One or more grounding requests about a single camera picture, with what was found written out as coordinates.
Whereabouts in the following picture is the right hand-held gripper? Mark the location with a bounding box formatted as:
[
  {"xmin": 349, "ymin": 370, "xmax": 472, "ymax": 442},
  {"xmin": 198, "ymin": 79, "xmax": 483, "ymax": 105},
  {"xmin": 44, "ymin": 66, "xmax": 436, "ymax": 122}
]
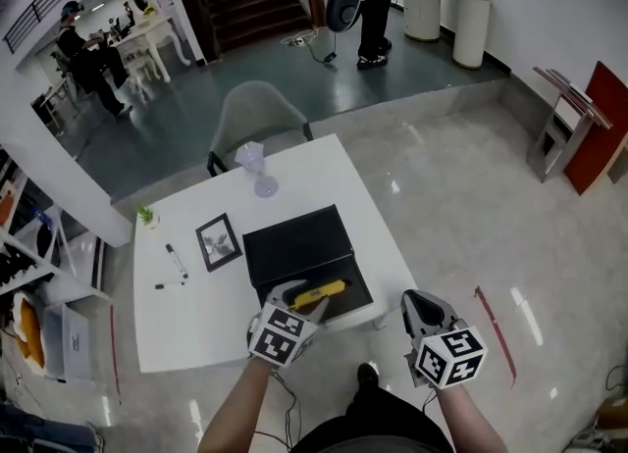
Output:
[{"xmin": 400, "ymin": 288, "xmax": 490, "ymax": 390}]

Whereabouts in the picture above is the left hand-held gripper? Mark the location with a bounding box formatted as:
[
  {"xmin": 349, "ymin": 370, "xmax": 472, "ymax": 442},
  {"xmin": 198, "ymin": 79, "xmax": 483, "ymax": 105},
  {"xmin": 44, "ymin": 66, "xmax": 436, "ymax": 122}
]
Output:
[{"xmin": 247, "ymin": 279, "xmax": 332, "ymax": 370}]

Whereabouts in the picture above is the yellow utility knife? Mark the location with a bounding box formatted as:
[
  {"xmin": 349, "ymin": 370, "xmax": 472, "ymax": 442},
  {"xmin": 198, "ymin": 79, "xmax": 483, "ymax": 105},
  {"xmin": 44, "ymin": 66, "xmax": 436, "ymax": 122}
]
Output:
[{"xmin": 291, "ymin": 278, "xmax": 353, "ymax": 314}]

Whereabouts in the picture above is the black box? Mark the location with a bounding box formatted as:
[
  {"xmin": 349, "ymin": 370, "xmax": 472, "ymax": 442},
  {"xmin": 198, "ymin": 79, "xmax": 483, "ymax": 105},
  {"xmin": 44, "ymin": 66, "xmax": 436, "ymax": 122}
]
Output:
[{"xmin": 241, "ymin": 203, "xmax": 375, "ymax": 330}]

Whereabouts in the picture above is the person's left forearm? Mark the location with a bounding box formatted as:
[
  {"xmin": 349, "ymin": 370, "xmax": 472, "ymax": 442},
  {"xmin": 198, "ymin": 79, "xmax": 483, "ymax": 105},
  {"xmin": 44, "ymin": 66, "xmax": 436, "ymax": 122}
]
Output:
[{"xmin": 197, "ymin": 356, "xmax": 277, "ymax": 453}]

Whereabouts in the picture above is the person's right forearm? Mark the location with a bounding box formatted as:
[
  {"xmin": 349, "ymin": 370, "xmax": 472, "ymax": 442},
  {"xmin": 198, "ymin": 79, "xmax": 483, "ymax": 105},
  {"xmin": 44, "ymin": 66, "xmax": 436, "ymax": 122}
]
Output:
[{"xmin": 433, "ymin": 383, "xmax": 509, "ymax": 453}]

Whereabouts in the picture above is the cardboard box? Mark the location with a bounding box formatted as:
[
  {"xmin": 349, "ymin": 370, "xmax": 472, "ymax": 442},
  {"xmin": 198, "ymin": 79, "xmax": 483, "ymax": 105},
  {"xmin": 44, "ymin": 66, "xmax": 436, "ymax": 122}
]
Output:
[{"xmin": 595, "ymin": 395, "xmax": 628, "ymax": 435}]

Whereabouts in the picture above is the person's black shoe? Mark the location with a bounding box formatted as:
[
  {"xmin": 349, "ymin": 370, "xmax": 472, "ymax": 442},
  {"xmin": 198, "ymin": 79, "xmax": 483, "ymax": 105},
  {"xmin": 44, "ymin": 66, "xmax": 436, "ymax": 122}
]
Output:
[{"xmin": 356, "ymin": 362, "xmax": 381, "ymax": 393}]

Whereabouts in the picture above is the person's black clothing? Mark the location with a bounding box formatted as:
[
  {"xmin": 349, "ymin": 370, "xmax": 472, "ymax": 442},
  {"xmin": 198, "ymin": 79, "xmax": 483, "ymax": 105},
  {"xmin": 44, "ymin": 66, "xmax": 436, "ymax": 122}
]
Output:
[{"xmin": 288, "ymin": 381, "xmax": 455, "ymax": 453}]

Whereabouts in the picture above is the large black white marker pen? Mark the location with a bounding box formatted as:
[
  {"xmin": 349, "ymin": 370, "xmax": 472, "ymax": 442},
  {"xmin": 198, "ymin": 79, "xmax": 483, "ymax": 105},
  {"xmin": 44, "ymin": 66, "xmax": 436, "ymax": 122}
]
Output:
[{"xmin": 164, "ymin": 242, "xmax": 190, "ymax": 279}]

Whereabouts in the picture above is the small potted green plant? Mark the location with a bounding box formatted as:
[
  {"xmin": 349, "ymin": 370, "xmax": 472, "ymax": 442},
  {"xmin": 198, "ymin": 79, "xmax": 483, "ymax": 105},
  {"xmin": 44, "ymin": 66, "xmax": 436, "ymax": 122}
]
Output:
[{"xmin": 135, "ymin": 204, "xmax": 162, "ymax": 232}]

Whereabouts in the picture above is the grey chair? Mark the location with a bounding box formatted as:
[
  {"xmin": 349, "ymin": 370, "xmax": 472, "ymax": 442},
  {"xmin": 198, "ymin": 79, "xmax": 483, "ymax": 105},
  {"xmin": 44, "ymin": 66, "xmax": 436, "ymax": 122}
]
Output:
[{"xmin": 206, "ymin": 79, "xmax": 315, "ymax": 179}]

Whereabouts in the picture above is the grey metal stand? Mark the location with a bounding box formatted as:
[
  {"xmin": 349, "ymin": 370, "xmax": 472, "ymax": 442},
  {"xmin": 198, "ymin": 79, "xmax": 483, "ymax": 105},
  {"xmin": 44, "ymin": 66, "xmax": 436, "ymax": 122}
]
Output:
[{"xmin": 528, "ymin": 65, "xmax": 615, "ymax": 184}]

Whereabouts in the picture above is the clear plastic storage bin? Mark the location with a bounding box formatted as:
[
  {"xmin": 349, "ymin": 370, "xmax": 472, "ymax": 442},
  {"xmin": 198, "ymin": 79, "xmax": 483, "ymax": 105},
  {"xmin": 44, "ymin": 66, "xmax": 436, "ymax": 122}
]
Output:
[{"xmin": 42, "ymin": 302, "xmax": 95, "ymax": 384}]

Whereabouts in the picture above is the red board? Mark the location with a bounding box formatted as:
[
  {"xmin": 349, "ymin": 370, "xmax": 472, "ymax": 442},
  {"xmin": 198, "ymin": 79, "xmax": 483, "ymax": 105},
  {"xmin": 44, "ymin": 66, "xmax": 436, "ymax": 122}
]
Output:
[{"xmin": 563, "ymin": 60, "xmax": 628, "ymax": 197}]

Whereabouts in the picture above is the orange cushion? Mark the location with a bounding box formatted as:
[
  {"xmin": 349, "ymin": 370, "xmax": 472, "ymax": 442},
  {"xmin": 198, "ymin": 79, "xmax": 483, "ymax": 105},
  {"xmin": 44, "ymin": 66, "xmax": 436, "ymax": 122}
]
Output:
[{"xmin": 11, "ymin": 292, "xmax": 47, "ymax": 375}]

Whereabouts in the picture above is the white shelf unit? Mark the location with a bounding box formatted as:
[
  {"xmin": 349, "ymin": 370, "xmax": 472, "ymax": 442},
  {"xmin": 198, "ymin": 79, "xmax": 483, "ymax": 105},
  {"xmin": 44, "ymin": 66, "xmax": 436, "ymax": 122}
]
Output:
[{"xmin": 0, "ymin": 145, "xmax": 112, "ymax": 306}]

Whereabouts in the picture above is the white curved counter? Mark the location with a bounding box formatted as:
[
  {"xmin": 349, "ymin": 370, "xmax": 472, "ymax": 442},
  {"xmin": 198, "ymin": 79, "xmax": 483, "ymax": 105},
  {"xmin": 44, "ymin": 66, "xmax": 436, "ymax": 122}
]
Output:
[{"xmin": 400, "ymin": 0, "xmax": 498, "ymax": 71}]

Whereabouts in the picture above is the round black device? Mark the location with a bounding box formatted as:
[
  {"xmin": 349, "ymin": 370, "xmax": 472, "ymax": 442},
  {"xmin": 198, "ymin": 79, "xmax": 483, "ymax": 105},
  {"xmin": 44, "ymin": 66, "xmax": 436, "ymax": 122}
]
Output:
[{"xmin": 325, "ymin": 0, "xmax": 367, "ymax": 33}]

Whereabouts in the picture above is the dark wooden staircase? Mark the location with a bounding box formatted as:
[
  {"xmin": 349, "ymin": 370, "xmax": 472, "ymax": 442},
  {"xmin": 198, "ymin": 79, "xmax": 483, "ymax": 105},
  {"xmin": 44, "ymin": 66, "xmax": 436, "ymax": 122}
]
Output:
[{"xmin": 180, "ymin": 0, "xmax": 328, "ymax": 63}]

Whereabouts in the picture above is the white dressing table with mirror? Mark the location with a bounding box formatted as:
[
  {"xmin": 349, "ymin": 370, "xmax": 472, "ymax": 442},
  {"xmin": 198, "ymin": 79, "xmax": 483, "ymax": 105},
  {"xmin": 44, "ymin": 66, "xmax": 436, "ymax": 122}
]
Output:
[{"xmin": 104, "ymin": 0, "xmax": 193, "ymax": 85}]

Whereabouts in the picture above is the black picture frame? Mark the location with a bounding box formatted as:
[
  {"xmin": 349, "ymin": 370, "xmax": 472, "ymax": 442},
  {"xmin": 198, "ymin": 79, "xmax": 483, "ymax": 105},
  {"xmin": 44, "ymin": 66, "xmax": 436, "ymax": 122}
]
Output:
[{"xmin": 194, "ymin": 212, "xmax": 244, "ymax": 274}]

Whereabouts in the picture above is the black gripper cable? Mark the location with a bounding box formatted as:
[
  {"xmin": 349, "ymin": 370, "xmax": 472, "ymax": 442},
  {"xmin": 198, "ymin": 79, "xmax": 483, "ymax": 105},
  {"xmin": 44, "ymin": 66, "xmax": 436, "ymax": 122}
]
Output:
[{"xmin": 254, "ymin": 370, "xmax": 302, "ymax": 453}]

